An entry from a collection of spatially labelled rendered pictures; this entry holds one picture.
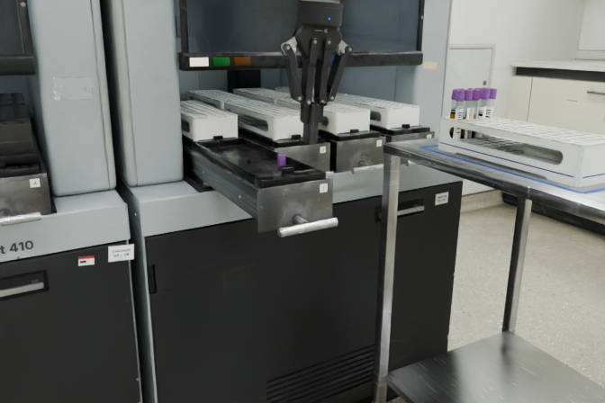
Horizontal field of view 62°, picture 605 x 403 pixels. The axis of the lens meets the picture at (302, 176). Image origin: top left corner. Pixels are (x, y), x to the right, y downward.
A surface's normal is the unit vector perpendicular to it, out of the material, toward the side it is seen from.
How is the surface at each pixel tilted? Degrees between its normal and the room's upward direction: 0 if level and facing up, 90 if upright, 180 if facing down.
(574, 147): 90
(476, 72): 90
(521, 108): 90
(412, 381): 0
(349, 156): 90
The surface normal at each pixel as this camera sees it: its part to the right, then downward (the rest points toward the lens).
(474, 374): 0.00, -0.97
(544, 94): -0.87, 0.12
